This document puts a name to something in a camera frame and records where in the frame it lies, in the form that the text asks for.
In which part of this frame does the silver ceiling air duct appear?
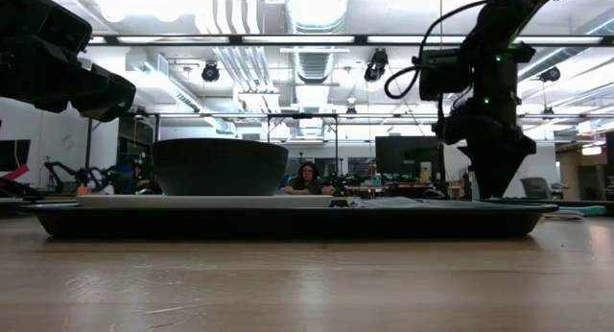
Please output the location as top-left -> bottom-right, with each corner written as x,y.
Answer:
282,0 -> 351,35

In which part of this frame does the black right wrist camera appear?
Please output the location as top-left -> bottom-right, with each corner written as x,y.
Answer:
418,48 -> 474,102

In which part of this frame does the black monitor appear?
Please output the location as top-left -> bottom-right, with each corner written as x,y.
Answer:
374,135 -> 440,179

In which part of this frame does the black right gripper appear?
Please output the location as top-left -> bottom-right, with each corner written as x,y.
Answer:
434,99 -> 537,202

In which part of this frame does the person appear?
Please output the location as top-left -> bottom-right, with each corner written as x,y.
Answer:
280,161 -> 337,197

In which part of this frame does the overhead bar with light strips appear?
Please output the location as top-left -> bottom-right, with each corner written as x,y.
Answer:
88,34 -> 614,48

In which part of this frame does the black bowl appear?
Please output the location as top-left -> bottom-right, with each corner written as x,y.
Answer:
151,137 -> 290,197

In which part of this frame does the black metal table frame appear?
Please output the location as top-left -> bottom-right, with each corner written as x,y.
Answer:
498,197 -> 614,208

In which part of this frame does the grey napkin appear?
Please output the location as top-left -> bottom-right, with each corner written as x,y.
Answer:
347,196 -> 481,209

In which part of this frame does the white round plate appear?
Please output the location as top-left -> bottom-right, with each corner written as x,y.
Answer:
76,194 -> 335,209

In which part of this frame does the black plastic tray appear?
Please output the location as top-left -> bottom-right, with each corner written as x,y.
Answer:
21,202 -> 560,240

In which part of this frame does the grey office chair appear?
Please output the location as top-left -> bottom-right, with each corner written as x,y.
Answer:
520,177 -> 553,201

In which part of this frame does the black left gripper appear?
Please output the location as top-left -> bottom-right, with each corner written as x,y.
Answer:
0,0 -> 137,123

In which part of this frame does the black cable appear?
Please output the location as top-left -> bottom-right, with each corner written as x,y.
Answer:
383,0 -> 500,101

